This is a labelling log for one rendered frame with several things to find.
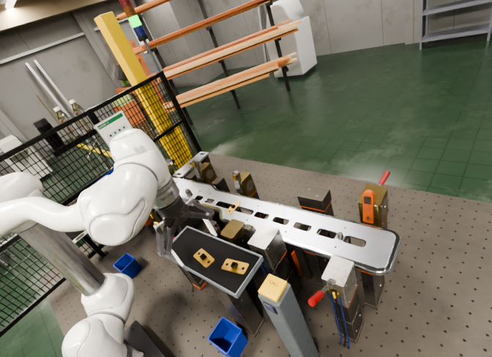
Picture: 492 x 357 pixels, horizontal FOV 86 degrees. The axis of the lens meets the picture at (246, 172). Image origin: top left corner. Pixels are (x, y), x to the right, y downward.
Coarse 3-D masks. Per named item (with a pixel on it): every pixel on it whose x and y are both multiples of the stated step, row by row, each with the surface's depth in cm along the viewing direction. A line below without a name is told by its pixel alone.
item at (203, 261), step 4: (196, 252) 90; (200, 252) 90; (204, 252) 89; (196, 256) 89; (200, 256) 87; (204, 256) 86; (208, 256) 87; (200, 260) 86; (204, 260) 86; (208, 260) 85; (212, 260) 85; (204, 264) 85; (208, 264) 84
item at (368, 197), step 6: (366, 192) 94; (372, 192) 94; (366, 198) 94; (372, 198) 94; (366, 204) 96; (372, 204) 95; (366, 210) 97; (372, 210) 96; (366, 216) 98; (372, 216) 97; (372, 222) 98
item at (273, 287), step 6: (270, 276) 74; (264, 282) 73; (270, 282) 72; (276, 282) 72; (282, 282) 71; (264, 288) 71; (270, 288) 71; (276, 288) 70; (282, 288) 70; (264, 294) 70; (270, 294) 69; (276, 294) 69; (276, 300) 68
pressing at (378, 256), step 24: (192, 192) 153; (216, 192) 145; (240, 216) 123; (288, 216) 113; (312, 216) 108; (288, 240) 102; (312, 240) 99; (336, 240) 95; (384, 240) 89; (360, 264) 85; (384, 264) 82
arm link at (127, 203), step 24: (120, 168) 56; (144, 168) 58; (96, 192) 50; (120, 192) 49; (144, 192) 53; (0, 216) 68; (24, 216) 67; (48, 216) 57; (72, 216) 53; (96, 216) 46; (120, 216) 47; (144, 216) 51; (96, 240) 47; (120, 240) 48
